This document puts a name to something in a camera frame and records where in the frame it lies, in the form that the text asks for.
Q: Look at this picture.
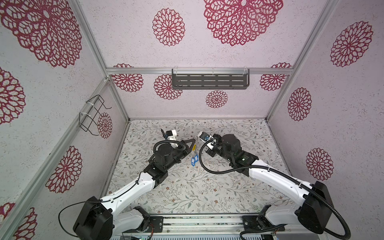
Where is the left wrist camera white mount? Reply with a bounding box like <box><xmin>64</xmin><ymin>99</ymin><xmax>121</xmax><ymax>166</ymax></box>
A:
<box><xmin>161</xmin><ymin>129</ymin><xmax>177</xmax><ymax>141</ymax></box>

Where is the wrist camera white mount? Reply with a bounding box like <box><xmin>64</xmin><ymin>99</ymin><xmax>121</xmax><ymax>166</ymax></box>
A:
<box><xmin>161</xmin><ymin>129</ymin><xmax>177</xmax><ymax>141</ymax></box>
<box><xmin>198</xmin><ymin>132</ymin><xmax>217</xmax><ymax>150</ymax></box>

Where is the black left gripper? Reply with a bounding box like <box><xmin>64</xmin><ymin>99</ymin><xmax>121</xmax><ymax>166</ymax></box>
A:
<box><xmin>164</xmin><ymin>138</ymin><xmax>194</xmax><ymax>172</ymax></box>

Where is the dark grey wall shelf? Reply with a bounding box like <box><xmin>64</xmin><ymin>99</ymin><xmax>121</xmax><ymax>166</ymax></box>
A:
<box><xmin>171</xmin><ymin>69</ymin><xmax>250</xmax><ymax>90</ymax></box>

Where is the black wire wall rack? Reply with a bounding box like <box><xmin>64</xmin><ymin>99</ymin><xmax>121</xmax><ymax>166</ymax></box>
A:
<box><xmin>78</xmin><ymin>95</ymin><xmax>112</xmax><ymax>137</ymax></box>

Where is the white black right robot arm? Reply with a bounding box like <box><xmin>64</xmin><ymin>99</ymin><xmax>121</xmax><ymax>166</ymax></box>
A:
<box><xmin>199</xmin><ymin>132</ymin><xmax>334</xmax><ymax>234</ymax></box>

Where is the blue key tag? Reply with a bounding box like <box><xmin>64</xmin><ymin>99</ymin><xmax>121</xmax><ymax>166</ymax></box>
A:
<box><xmin>191</xmin><ymin>155</ymin><xmax>199</xmax><ymax>167</ymax></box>

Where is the thin black left cable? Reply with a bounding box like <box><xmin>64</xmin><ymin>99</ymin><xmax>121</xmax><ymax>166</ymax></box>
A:
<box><xmin>57</xmin><ymin>172</ymin><xmax>142</xmax><ymax>239</ymax></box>

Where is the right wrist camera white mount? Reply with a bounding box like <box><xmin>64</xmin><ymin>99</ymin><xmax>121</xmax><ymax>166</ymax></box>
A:
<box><xmin>198</xmin><ymin>132</ymin><xmax>217</xmax><ymax>150</ymax></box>

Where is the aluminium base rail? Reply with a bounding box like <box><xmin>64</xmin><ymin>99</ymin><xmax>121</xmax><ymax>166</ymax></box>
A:
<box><xmin>112</xmin><ymin>214</ymin><xmax>285</xmax><ymax>240</ymax></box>

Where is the black corrugated cable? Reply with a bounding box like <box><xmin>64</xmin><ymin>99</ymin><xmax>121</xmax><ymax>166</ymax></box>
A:
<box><xmin>152</xmin><ymin>139</ymin><xmax>188</xmax><ymax>157</ymax></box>
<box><xmin>198</xmin><ymin>139</ymin><xmax>351</xmax><ymax>240</ymax></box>

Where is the black corrugated right cable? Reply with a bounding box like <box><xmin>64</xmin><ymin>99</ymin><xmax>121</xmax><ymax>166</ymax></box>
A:
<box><xmin>198</xmin><ymin>139</ymin><xmax>351</xmax><ymax>240</ymax></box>

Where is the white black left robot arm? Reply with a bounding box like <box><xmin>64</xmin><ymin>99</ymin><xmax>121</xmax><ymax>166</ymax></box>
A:
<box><xmin>73</xmin><ymin>139</ymin><xmax>196</xmax><ymax>240</ymax></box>

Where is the black corrugated left cable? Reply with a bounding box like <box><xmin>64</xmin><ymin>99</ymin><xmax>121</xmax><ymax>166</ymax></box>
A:
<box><xmin>152</xmin><ymin>139</ymin><xmax>188</xmax><ymax>157</ymax></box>

